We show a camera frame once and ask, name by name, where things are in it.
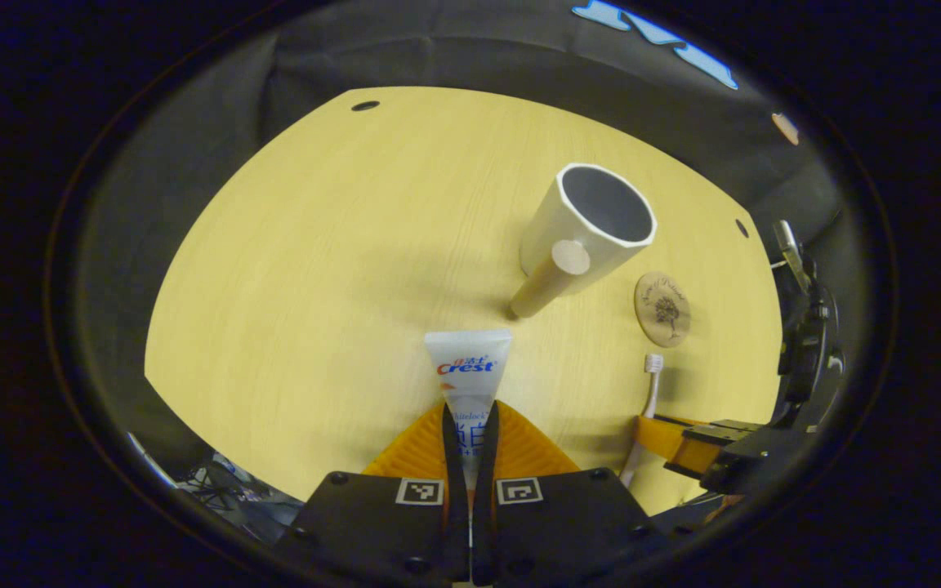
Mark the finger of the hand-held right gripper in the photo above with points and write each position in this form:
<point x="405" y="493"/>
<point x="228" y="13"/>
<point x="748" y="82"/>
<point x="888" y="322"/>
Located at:
<point x="699" y="456"/>
<point x="662" y="437"/>

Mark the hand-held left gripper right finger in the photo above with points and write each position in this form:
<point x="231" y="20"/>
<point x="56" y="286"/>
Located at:
<point x="484" y="531"/>

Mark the black backdrop cloth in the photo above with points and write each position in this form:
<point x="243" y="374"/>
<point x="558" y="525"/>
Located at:
<point x="438" y="57"/>

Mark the round wooden coaster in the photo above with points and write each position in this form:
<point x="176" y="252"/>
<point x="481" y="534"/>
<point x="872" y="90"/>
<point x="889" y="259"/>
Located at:
<point x="662" y="310"/>

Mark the white cup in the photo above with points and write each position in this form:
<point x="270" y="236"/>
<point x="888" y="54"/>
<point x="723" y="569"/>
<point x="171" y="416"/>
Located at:
<point x="548" y="224"/>

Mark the white toothpaste tube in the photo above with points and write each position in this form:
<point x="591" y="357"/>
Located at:
<point x="470" y="367"/>

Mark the white toothbrush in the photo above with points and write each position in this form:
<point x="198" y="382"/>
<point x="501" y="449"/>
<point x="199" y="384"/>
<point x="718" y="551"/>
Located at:
<point x="652" y="392"/>

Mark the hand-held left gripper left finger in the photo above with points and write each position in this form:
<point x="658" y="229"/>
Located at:
<point x="456" y="531"/>

